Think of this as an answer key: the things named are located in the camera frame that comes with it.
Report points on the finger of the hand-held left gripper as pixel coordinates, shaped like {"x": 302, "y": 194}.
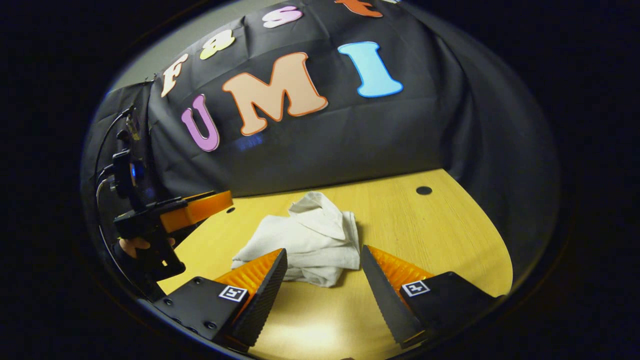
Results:
{"x": 200, "y": 207}

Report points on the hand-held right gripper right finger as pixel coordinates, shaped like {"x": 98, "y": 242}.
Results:
{"x": 385, "y": 300}

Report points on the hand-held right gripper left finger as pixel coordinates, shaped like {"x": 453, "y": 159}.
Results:
{"x": 262, "y": 300}

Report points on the black backdrop cloth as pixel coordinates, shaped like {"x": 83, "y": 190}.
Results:
{"x": 350, "y": 140}

